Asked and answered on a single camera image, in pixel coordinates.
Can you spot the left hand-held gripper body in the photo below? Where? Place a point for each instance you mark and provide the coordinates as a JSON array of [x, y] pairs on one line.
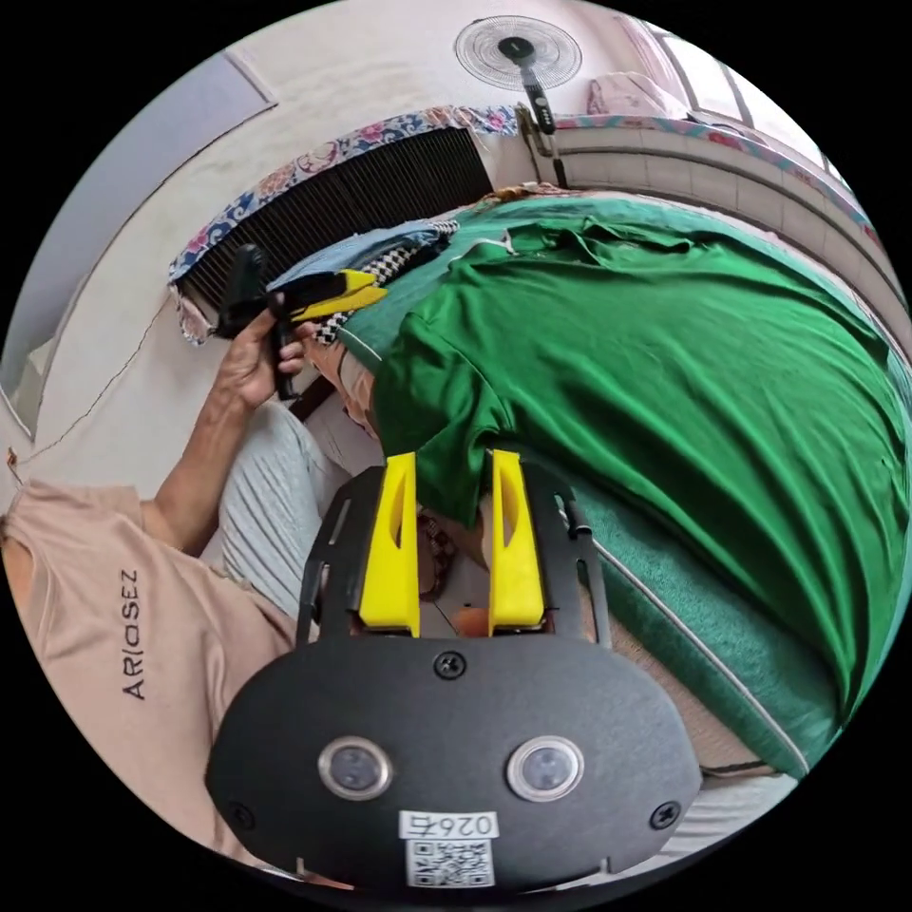
[[285, 324]]

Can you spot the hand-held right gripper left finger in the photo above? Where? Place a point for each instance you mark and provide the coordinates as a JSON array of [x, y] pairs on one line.
[[388, 556]]

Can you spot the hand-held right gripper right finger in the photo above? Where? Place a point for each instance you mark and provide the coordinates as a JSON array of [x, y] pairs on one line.
[[514, 563]]

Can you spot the green short sleeve shirt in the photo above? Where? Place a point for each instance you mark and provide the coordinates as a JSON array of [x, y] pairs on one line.
[[641, 370]]

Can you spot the person's left forearm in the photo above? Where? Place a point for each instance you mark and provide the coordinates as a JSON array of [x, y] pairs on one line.
[[189, 470]]

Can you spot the person's left hand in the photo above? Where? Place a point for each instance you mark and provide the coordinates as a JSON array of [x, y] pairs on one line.
[[249, 363]]

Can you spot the pile of clothes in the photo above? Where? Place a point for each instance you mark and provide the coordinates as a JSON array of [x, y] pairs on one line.
[[378, 246]]

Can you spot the dark slatted unit with floral cover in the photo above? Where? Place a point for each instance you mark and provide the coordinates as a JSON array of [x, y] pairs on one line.
[[342, 203]]

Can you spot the white standing fan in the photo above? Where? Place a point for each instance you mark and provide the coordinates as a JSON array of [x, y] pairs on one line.
[[516, 48]]

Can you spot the person's body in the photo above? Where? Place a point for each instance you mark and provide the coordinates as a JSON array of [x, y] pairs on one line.
[[107, 613]]

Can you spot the pink curtain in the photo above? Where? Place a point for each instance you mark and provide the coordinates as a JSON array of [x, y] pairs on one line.
[[638, 78]]

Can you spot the window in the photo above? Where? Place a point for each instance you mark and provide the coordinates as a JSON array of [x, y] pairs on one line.
[[720, 78]]

